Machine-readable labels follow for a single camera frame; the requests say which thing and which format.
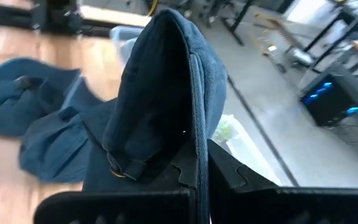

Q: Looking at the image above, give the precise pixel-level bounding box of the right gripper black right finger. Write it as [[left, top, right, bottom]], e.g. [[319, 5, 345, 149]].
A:
[[208, 139, 358, 224]]

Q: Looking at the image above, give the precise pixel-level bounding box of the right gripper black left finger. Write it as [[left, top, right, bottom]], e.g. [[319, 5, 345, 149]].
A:
[[33, 141, 198, 224]]

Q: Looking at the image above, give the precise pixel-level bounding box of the dark teal baseball cap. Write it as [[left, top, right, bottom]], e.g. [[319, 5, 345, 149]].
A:
[[19, 98, 119, 185]]

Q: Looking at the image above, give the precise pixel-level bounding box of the blue baseball cap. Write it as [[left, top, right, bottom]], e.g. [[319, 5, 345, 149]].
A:
[[81, 7, 229, 224], [0, 57, 84, 138]]

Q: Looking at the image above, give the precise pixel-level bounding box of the black computer with blue lights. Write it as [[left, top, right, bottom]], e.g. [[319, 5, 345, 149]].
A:
[[300, 73, 358, 128]]

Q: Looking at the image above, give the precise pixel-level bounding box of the grey office desk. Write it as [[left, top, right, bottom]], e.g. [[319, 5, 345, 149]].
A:
[[303, 0, 358, 74]]

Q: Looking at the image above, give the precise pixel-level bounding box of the wooden slatted rack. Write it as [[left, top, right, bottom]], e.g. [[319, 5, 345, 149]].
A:
[[253, 12, 316, 75]]

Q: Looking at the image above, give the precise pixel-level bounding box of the black desk frame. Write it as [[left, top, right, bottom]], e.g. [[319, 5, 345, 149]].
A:
[[194, 0, 256, 47]]

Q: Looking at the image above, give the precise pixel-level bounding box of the yellow extension cord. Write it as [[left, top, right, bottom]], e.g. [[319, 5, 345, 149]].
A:
[[147, 0, 158, 17]]

